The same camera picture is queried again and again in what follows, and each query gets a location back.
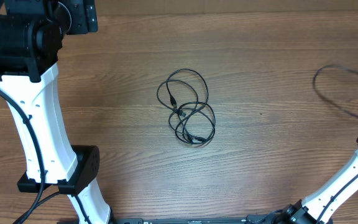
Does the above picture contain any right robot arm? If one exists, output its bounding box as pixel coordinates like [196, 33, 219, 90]
[273, 138, 358, 224]

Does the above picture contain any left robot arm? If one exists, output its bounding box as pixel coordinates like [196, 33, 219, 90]
[0, 0, 114, 223]

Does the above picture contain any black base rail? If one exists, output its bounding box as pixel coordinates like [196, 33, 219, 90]
[57, 214, 334, 224]

